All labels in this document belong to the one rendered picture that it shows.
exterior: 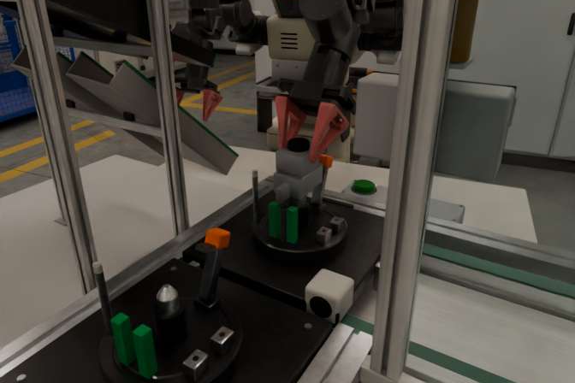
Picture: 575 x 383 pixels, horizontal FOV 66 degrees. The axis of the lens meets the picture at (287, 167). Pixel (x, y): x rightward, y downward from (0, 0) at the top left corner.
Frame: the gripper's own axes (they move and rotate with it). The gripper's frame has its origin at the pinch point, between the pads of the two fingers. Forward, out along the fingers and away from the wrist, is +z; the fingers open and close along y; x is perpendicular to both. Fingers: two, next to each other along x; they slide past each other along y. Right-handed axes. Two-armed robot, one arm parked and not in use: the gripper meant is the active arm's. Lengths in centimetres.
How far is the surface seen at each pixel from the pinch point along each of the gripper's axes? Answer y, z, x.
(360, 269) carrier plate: 11.4, 12.1, 5.4
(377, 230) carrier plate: 9.7, 5.9, 13.8
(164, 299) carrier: 1.2, 20.5, -17.6
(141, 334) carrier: 2.6, 23.1, -20.7
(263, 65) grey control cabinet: -195, -124, 244
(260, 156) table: -39, -8, 51
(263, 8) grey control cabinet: -193, -162, 216
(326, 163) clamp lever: 1.1, -1.0, 7.4
